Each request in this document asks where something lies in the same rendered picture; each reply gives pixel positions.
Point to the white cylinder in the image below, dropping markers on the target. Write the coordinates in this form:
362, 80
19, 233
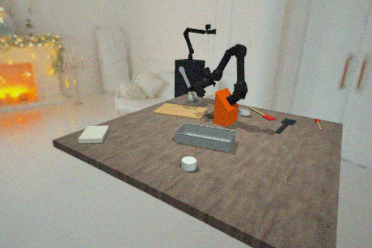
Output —
189, 163

